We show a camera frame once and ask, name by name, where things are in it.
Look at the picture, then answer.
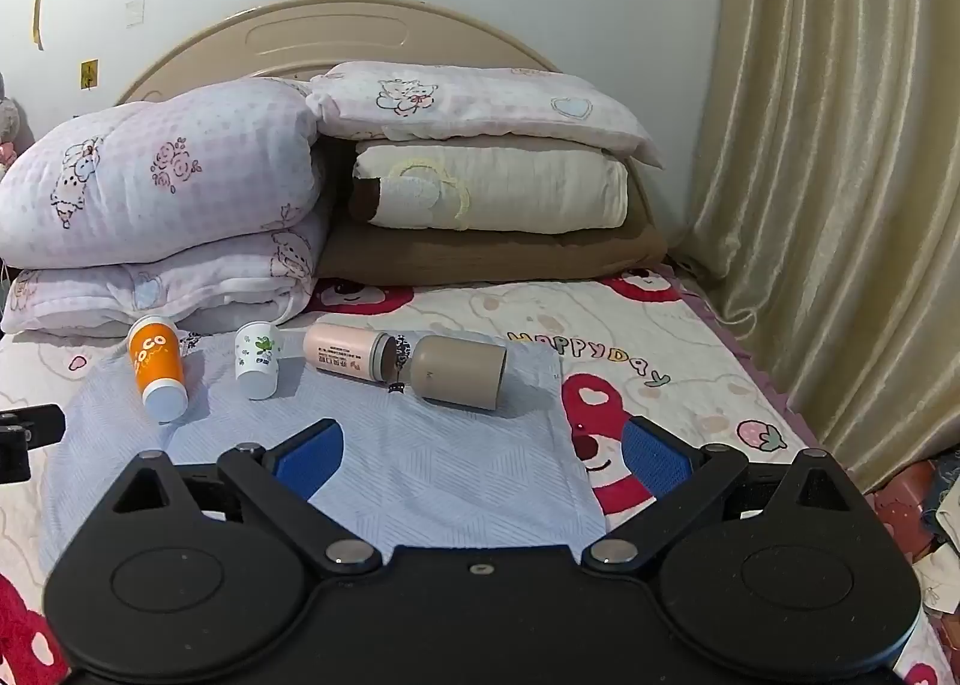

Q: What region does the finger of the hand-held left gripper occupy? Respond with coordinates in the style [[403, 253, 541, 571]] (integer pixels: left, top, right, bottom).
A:
[[0, 404, 65, 484]]

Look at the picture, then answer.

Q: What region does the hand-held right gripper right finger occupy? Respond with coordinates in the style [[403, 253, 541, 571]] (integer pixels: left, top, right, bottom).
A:
[[582, 417, 863, 575]]

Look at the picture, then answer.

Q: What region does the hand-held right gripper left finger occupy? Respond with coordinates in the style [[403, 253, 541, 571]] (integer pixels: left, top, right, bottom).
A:
[[112, 419, 384, 578]]

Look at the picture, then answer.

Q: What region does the small white floral cup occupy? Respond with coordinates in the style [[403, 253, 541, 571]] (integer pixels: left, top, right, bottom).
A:
[[234, 322, 283, 401]]

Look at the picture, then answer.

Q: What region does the orange and white paper cup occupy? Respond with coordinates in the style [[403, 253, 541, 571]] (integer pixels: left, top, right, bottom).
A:
[[126, 315, 188, 423]]

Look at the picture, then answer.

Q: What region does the beige thermos cup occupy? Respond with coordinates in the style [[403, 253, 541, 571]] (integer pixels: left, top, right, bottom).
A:
[[390, 333, 509, 419]]

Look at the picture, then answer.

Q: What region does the light blue cloth mat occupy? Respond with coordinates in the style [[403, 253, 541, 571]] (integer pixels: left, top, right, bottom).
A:
[[41, 338, 610, 570]]

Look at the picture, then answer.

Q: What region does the pink thermos bottle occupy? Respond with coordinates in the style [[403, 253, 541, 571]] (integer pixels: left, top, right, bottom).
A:
[[303, 322, 412, 387]]

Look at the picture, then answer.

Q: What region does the brown pillow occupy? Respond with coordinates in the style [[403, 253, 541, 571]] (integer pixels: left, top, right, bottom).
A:
[[315, 156, 670, 289]]

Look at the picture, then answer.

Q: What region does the folded pink checked quilt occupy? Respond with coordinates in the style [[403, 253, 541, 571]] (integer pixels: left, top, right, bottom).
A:
[[0, 77, 332, 339]]

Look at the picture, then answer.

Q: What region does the pile of printed cloth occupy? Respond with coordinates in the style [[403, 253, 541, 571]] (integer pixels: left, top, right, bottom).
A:
[[862, 446, 960, 618]]

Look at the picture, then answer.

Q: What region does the grey plush toy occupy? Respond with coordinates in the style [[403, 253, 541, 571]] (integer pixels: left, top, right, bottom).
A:
[[0, 73, 29, 170]]

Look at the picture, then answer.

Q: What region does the cream pillow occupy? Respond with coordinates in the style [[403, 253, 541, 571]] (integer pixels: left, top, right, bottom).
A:
[[348, 140, 630, 234]]

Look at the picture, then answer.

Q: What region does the beige curtain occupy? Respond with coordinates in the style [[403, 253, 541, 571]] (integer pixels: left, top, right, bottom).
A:
[[673, 0, 960, 498]]

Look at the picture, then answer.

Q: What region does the pink checked pillow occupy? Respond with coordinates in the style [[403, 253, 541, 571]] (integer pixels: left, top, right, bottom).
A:
[[306, 60, 665, 169]]

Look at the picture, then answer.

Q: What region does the beige bed headboard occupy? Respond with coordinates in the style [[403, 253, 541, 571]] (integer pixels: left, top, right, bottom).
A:
[[112, 0, 563, 109]]

